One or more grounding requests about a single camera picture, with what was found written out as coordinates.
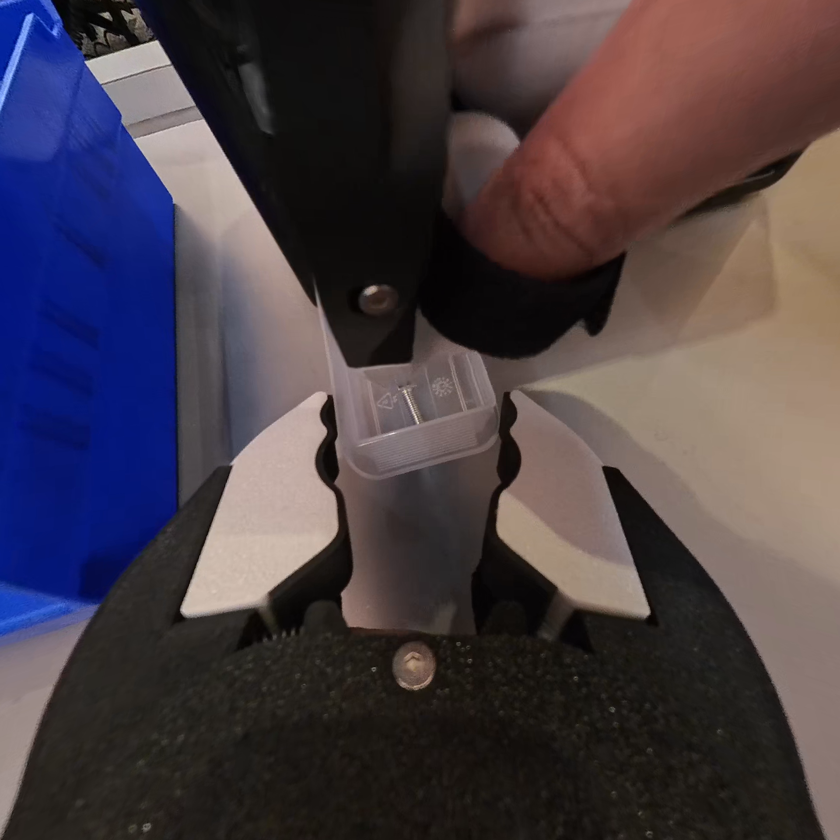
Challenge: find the clear plastic drawer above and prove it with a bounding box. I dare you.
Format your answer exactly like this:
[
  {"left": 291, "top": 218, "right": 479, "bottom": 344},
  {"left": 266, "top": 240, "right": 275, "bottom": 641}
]
[{"left": 315, "top": 282, "right": 500, "bottom": 481}]

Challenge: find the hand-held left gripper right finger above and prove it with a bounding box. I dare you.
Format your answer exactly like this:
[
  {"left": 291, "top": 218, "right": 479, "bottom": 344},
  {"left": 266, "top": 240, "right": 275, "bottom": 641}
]
[{"left": 472, "top": 390, "right": 652, "bottom": 641}]

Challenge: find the blue plastic bin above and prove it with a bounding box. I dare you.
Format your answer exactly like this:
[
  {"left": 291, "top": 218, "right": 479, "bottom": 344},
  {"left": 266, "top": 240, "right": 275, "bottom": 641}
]
[{"left": 0, "top": 0, "right": 179, "bottom": 637}]

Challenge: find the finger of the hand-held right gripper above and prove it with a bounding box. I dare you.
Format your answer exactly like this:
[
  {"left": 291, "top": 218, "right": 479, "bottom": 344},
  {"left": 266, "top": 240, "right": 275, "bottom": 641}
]
[{"left": 363, "top": 365, "right": 422, "bottom": 395}]

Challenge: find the person's right hand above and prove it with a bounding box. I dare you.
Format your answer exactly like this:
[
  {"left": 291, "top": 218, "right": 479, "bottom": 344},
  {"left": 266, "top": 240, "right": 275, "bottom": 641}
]
[{"left": 451, "top": 0, "right": 840, "bottom": 280}]

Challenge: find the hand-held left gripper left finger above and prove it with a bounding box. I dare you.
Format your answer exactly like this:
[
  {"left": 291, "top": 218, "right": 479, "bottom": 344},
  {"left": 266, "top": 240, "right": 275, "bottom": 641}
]
[{"left": 180, "top": 391, "right": 355, "bottom": 626}]

